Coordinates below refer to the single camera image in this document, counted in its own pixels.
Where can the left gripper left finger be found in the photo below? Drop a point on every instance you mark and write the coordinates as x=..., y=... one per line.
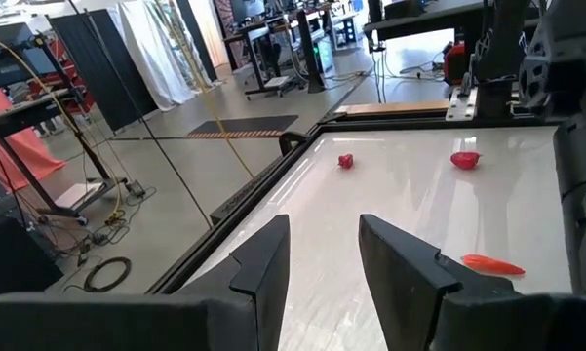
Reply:
x=268, y=292

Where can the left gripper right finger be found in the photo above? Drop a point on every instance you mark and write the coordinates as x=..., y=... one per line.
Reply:
x=400, y=292

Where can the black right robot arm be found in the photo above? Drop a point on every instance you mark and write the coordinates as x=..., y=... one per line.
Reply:
x=497, y=49

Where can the red long mini pepper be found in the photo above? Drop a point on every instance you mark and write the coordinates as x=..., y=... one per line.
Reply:
x=492, y=264

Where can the red mini bell pepper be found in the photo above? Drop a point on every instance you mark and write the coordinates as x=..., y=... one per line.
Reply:
x=345, y=161
x=464, y=160

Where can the black corner clamp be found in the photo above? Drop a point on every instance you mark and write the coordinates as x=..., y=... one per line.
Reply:
x=292, y=141

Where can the black striped floor mat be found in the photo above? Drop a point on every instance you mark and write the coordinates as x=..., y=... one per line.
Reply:
x=244, y=127

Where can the wooden board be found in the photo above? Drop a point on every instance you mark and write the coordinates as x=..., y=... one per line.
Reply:
x=395, y=107

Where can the red device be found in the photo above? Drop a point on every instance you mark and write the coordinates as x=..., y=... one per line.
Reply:
x=454, y=63

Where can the black computer tower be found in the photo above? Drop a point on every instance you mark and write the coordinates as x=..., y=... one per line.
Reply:
x=309, y=49

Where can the black desk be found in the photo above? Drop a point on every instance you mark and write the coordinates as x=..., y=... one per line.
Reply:
x=263, y=44

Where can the black box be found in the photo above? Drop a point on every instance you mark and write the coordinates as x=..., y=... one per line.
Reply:
x=10, y=253

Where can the narrow black panel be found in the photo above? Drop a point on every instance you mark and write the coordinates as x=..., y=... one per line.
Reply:
x=200, y=39

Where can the white sheet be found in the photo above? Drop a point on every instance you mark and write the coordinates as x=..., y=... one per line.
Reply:
x=151, y=53

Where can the orange cloth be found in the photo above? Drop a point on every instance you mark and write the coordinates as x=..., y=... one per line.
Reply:
x=34, y=156

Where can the patterned sheet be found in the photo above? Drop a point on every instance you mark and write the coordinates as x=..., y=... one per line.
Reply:
x=183, y=34

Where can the black workbench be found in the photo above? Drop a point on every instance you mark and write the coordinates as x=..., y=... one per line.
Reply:
x=419, y=17

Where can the black curtain panel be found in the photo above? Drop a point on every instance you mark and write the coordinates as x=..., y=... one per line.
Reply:
x=102, y=73

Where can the black monitor stand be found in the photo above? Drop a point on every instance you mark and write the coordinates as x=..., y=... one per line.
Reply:
x=29, y=117

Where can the black monitor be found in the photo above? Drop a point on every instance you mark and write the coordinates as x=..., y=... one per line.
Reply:
x=10, y=53

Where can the metal mounting bracket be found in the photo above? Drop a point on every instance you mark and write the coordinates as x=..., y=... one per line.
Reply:
x=462, y=105

